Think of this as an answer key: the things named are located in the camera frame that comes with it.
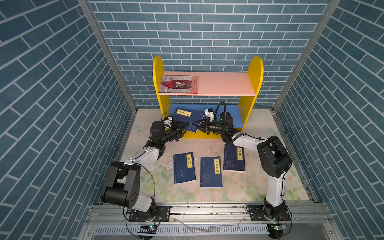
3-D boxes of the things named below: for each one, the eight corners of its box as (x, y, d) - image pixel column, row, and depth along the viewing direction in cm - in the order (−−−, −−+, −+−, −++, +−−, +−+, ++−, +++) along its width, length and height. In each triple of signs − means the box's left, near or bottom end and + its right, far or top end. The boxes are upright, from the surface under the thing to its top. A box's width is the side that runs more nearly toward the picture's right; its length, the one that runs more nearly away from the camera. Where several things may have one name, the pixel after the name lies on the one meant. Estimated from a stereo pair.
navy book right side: (222, 169, 91) (222, 168, 89) (224, 146, 102) (224, 144, 100) (243, 174, 89) (244, 172, 87) (243, 149, 100) (244, 147, 98)
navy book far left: (174, 183, 85) (173, 182, 84) (173, 156, 97) (173, 154, 95) (196, 180, 87) (196, 179, 85) (192, 153, 98) (192, 152, 96)
